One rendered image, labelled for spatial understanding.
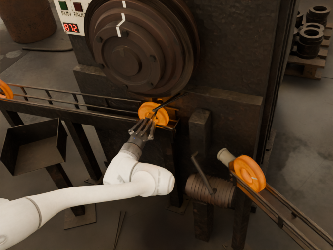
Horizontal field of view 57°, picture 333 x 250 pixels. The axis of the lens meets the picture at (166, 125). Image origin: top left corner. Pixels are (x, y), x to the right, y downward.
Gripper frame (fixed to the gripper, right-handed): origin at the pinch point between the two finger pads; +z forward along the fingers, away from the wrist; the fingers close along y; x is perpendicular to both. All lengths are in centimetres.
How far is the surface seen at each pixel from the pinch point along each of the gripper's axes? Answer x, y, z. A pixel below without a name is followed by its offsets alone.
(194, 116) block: 5.4, 21.7, 0.2
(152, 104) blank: 6.6, 1.1, 0.6
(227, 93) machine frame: 11.6, 32.9, 11.6
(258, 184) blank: 0, 54, -21
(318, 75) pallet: -86, 77, 151
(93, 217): -71, -39, -35
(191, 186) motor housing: -21.1, 24.8, -19.5
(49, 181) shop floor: -73, -86, -23
